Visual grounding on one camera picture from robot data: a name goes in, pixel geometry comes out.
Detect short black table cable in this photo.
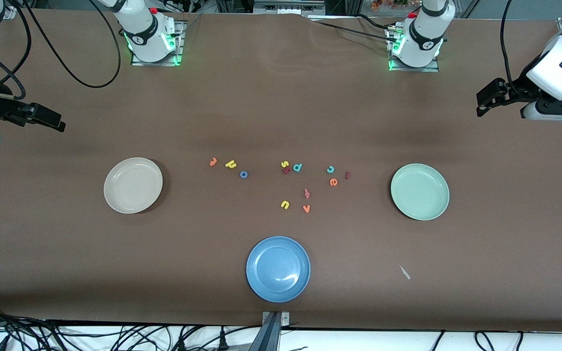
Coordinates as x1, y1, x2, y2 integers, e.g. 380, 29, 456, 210
354, 14, 399, 34

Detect grey metal frame piece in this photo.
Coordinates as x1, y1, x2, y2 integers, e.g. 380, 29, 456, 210
254, 0, 325, 15

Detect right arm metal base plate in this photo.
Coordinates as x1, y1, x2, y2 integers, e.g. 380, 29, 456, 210
131, 20, 186, 66

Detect grey metal camera mount bracket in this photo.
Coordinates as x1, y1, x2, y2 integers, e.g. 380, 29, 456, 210
254, 311, 291, 351

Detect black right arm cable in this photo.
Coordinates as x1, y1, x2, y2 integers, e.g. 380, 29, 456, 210
0, 0, 121, 100

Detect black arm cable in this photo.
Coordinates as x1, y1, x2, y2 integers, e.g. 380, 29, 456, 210
0, 0, 121, 100
500, 0, 518, 96

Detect brown table cover sheet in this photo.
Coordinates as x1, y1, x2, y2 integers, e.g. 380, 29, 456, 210
0, 9, 562, 332

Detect tangled black floor cables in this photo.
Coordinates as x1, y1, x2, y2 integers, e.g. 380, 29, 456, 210
0, 302, 262, 351

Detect long black table cable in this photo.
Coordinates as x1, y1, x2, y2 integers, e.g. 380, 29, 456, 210
310, 19, 400, 43

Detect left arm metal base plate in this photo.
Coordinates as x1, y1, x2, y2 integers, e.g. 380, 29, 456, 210
387, 24, 440, 73

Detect light green plate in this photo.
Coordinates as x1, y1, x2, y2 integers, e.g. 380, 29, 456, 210
390, 163, 450, 221

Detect beige brown plate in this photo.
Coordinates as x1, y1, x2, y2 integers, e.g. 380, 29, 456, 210
103, 157, 163, 214

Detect black looped hanging cable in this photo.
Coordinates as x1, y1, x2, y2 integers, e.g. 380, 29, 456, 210
474, 331, 497, 351

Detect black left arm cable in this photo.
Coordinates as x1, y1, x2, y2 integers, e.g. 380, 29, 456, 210
500, 0, 518, 96

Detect blue plate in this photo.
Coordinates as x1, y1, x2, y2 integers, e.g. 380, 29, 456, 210
246, 236, 311, 303

